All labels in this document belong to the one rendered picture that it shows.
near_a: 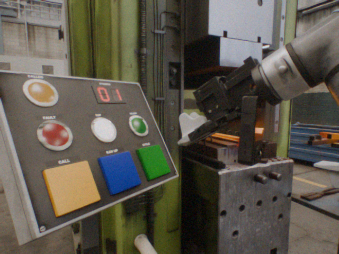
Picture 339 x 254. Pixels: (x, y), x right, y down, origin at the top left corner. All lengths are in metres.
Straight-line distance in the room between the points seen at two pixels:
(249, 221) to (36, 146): 0.77
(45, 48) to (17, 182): 6.34
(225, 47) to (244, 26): 0.11
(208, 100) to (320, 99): 9.07
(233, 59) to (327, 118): 8.54
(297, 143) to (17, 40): 6.38
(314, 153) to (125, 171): 4.42
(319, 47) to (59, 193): 0.42
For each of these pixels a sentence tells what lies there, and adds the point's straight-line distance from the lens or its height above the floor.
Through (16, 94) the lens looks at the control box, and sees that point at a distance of 0.47.
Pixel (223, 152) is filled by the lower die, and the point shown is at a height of 0.96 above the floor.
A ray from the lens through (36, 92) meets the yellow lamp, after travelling 0.48.
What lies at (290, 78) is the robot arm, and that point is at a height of 1.18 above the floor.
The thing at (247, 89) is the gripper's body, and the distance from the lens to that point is 0.40.
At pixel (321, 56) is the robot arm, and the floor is 1.20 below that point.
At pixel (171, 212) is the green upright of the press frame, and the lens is 1.00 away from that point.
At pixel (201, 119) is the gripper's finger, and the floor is 1.11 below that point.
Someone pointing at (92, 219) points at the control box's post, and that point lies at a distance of 0.62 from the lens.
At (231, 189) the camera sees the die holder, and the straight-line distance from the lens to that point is 0.85.
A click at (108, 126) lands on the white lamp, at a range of 0.51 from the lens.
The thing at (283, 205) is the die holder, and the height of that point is 0.73.
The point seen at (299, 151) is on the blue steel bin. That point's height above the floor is 0.25.
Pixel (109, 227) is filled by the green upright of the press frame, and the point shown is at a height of 0.49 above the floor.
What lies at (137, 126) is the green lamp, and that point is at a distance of 0.56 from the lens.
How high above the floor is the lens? 1.15
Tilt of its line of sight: 7 degrees down
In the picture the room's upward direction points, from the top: straight up
